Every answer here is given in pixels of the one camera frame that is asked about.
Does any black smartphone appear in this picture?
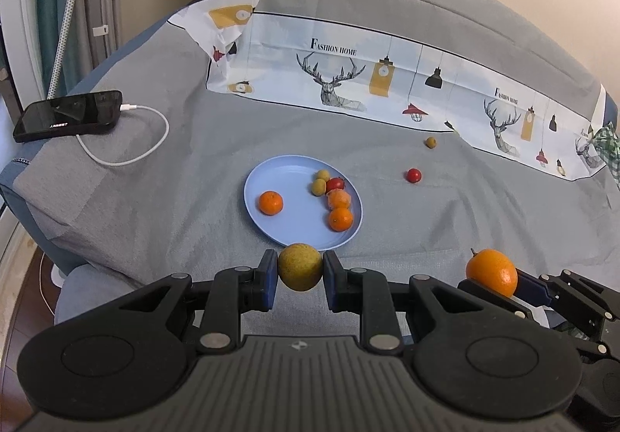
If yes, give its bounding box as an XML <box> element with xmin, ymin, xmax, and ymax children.
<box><xmin>12</xmin><ymin>91</ymin><xmax>123</xmax><ymax>144</ymax></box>

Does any white printed cloth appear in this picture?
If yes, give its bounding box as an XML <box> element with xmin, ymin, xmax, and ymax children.
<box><xmin>167</xmin><ymin>0</ymin><xmax>608</xmax><ymax>181</ymax></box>

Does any peeled mandarin orange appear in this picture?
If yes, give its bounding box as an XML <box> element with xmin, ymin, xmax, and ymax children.
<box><xmin>325</xmin><ymin>188</ymin><xmax>353</xmax><ymax>211</ymax></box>

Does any teal hanging cloth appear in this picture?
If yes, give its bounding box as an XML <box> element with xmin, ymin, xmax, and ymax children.
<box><xmin>34</xmin><ymin>0</ymin><xmax>66</xmax><ymax>91</ymax></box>

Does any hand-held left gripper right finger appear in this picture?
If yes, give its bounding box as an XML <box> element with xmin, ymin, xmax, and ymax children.
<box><xmin>324</xmin><ymin>250</ymin><xmax>536</xmax><ymax>355</ymax></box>

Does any white dotted pole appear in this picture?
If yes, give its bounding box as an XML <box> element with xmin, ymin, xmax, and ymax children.
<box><xmin>47</xmin><ymin>0</ymin><xmax>93</xmax><ymax>99</ymax></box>

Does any green checked cloth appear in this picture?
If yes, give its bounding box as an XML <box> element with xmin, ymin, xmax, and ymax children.
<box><xmin>592</xmin><ymin>123</ymin><xmax>620</xmax><ymax>183</ymax></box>

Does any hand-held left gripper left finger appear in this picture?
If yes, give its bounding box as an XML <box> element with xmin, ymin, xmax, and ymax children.
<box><xmin>116</xmin><ymin>250</ymin><xmax>279</xmax><ymax>355</ymax></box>

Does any small mandarin orange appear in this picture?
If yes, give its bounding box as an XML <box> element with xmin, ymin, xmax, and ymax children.
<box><xmin>257</xmin><ymin>191</ymin><xmax>284</xmax><ymax>216</ymax></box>
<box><xmin>328</xmin><ymin>207</ymin><xmax>354</xmax><ymax>232</ymax></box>
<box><xmin>465</xmin><ymin>248</ymin><xmax>518</xmax><ymax>298</ymax></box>

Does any white rack frame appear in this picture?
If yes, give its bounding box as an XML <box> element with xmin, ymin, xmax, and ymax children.
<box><xmin>0</xmin><ymin>0</ymin><xmax>49</xmax><ymax>115</ymax></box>

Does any white charging cable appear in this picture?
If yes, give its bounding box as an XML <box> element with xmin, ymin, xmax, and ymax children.
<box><xmin>76</xmin><ymin>103</ymin><xmax>170</xmax><ymax>166</ymax></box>

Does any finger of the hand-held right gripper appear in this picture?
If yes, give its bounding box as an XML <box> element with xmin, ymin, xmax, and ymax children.
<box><xmin>516</xmin><ymin>270</ymin><xmax>620</xmax><ymax>340</ymax></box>
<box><xmin>458</xmin><ymin>279</ymin><xmax>541</xmax><ymax>323</ymax></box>

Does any grey bed sheet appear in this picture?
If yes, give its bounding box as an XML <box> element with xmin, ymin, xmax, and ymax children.
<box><xmin>12</xmin><ymin>0</ymin><xmax>620</xmax><ymax>331</ymax></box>

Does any blue plate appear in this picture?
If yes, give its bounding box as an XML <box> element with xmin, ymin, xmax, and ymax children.
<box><xmin>243</xmin><ymin>155</ymin><xmax>364</xmax><ymax>252</ymax></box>

